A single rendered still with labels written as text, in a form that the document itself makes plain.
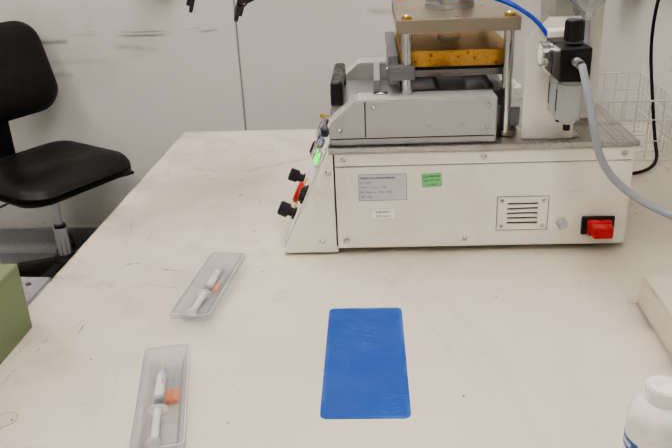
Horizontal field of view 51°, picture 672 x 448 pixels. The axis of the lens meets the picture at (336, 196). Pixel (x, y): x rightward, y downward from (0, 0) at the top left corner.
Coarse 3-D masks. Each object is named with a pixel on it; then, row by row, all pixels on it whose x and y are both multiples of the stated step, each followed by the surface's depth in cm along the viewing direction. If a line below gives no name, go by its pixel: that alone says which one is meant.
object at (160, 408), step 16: (144, 352) 87; (160, 352) 87; (176, 352) 86; (144, 368) 84; (160, 368) 84; (176, 368) 83; (144, 384) 81; (160, 384) 81; (176, 384) 81; (144, 400) 78; (160, 400) 78; (176, 400) 78; (144, 416) 76; (160, 416) 76; (176, 416) 75; (144, 432) 73; (160, 432) 73; (176, 432) 73
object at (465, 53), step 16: (464, 32) 121; (480, 32) 121; (496, 32) 120; (400, 48) 110; (416, 48) 110; (432, 48) 109; (448, 48) 109; (464, 48) 108; (480, 48) 108; (496, 48) 107; (416, 64) 109; (432, 64) 108; (448, 64) 108; (464, 64) 108; (480, 64) 108; (496, 64) 108
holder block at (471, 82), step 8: (416, 80) 124; (424, 80) 124; (432, 80) 123; (440, 80) 117; (448, 80) 117; (456, 80) 116; (464, 80) 123; (472, 80) 122; (480, 80) 122; (488, 80) 117; (496, 80) 115; (400, 88) 114; (416, 88) 119; (424, 88) 119; (432, 88) 118; (440, 88) 112; (448, 88) 112; (456, 88) 111; (464, 88) 111; (472, 88) 111; (480, 88) 111; (488, 88) 111; (496, 88) 110
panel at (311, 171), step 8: (328, 136) 116; (328, 144) 111; (312, 160) 133; (320, 160) 112; (312, 168) 124; (312, 176) 116; (304, 184) 126; (312, 184) 112; (304, 200) 113; (296, 216) 116; (288, 232) 120
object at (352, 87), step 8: (376, 64) 124; (376, 72) 118; (352, 80) 131; (360, 80) 130; (368, 80) 130; (376, 80) 113; (384, 80) 130; (344, 88) 125; (352, 88) 125; (360, 88) 125; (368, 88) 124; (376, 88) 113; (384, 88) 124; (392, 88) 124; (344, 96) 120; (352, 96) 120; (512, 96) 115; (512, 104) 111; (512, 112) 110; (512, 120) 110
